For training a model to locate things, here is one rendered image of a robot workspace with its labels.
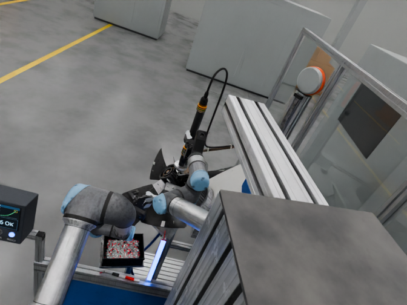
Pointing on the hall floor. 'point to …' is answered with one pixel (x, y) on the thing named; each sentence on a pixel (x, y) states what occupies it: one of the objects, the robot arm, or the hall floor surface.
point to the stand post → (162, 257)
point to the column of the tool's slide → (294, 114)
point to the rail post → (37, 281)
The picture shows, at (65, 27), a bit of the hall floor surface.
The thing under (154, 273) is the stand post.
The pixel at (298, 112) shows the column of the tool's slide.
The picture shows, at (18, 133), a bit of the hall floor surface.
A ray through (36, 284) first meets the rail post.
